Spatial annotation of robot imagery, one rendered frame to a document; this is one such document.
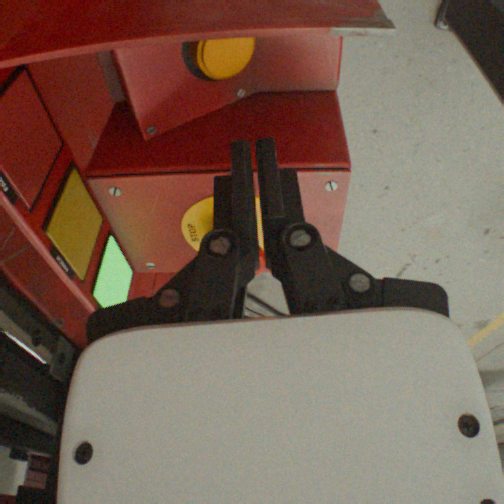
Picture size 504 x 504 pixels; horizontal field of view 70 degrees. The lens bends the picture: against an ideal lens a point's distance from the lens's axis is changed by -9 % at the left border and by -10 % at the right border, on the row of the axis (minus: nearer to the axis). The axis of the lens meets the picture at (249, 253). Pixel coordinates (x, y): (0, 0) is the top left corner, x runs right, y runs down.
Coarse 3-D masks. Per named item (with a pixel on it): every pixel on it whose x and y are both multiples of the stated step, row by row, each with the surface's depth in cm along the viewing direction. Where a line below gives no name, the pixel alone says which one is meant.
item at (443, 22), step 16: (448, 0) 76; (464, 0) 70; (480, 0) 64; (496, 0) 60; (448, 16) 77; (464, 16) 70; (480, 16) 65; (496, 16) 59; (464, 32) 71; (480, 32) 65; (496, 32) 60; (464, 48) 75; (480, 48) 66; (496, 48) 60; (480, 64) 66; (496, 64) 61; (496, 80) 61; (496, 96) 65
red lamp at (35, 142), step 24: (24, 72) 15; (24, 96) 16; (0, 120) 14; (24, 120) 16; (48, 120) 18; (0, 144) 14; (24, 144) 16; (48, 144) 18; (24, 168) 16; (48, 168) 18; (24, 192) 16
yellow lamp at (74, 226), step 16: (64, 192) 20; (80, 192) 21; (64, 208) 20; (80, 208) 21; (96, 208) 23; (64, 224) 20; (80, 224) 21; (96, 224) 23; (64, 240) 20; (80, 240) 21; (64, 256) 20; (80, 256) 21; (80, 272) 21
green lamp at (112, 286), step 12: (108, 252) 25; (120, 252) 27; (108, 264) 25; (120, 264) 27; (108, 276) 25; (120, 276) 27; (96, 288) 23; (108, 288) 25; (120, 288) 27; (108, 300) 25; (120, 300) 27
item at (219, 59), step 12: (192, 48) 21; (204, 48) 20; (216, 48) 21; (228, 48) 21; (240, 48) 21; (252, 48) 22; (204, 60) 21; (216, 60) 21; (228, 60) 22; (240, 60) 22; (204, 72) 22; (216, 72) 22; (228, 72) 22
